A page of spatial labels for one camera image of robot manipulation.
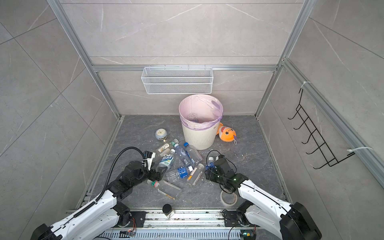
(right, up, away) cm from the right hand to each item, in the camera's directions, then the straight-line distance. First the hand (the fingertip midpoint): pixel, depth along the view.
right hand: (208, 172), depth 85 cm
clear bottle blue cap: (-15, +7, +7) cm, 18 cm away
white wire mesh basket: (-20, +58, +16) cm, 64 cm away
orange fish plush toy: (+14, +21, +13) cm, 29 cm away
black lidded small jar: (-21, -13, -16) cm, 29 cm away
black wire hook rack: (+47, +13, -26) cm, 55 cm away
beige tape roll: (+10, -14, -5) cm, 18 cm away
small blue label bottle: (+1, +5, -1) cm, 5 cm away
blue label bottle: (-18, -1, -1) cm, 18 cm away
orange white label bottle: (-7, -2, 0) cm, 8 cm away
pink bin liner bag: (-5, +37, +14) cm, 39 cm away
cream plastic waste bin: (-3, +18, +4) cm, 19 cm away
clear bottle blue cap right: (-9, +9, +11) cm, 17 cm away
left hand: (-27, +6, -4) cm, 28 cm away
